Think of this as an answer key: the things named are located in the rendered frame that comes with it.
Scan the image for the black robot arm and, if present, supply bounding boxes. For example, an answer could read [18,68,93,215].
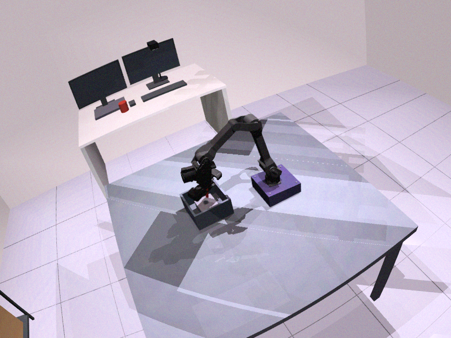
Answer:
[181,114,282,187]

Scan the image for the white square plate with hole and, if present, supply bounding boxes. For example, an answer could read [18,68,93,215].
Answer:
[195,194,217,213]

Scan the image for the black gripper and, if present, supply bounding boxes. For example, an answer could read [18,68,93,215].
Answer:
[187,168,222,202]

